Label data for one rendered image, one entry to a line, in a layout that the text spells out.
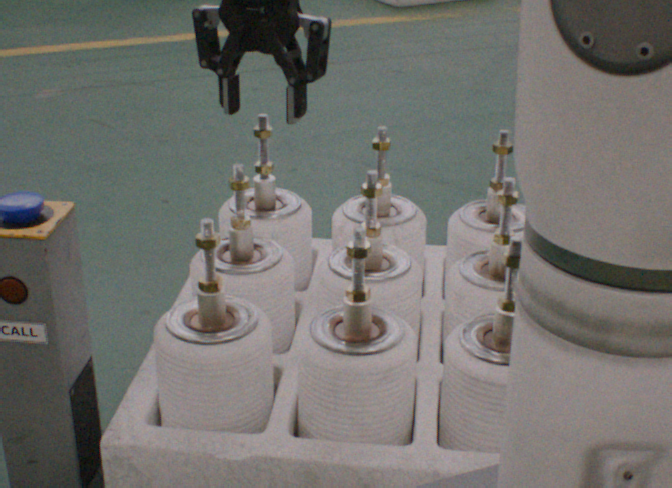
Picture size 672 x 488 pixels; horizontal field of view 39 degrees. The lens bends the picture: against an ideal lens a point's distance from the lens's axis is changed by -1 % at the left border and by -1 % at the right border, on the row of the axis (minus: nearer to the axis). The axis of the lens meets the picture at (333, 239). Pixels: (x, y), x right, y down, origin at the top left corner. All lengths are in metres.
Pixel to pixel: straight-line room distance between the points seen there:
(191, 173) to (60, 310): 0.94
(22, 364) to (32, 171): 0.98
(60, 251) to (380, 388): 0.29
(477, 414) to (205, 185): 1.03
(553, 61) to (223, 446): 0.49
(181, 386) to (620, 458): 0.43
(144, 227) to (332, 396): 0.85
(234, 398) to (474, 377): 0.19
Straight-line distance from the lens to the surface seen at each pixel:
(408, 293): 0.86
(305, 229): 0.98
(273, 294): 0.87
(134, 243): 1.51
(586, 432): 0.43
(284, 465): 0.76
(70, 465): 0.93
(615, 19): 0.36
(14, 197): 0.85
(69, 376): 0.89
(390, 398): 0.76
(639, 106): 0.36
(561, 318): 0.41
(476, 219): 0.97
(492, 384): 0.74
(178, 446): 0.78
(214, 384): 0.77
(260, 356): 0.78
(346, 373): 0.74
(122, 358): 1.23
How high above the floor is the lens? 0.65
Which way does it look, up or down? 26 degrees down
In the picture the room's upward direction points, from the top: straight up
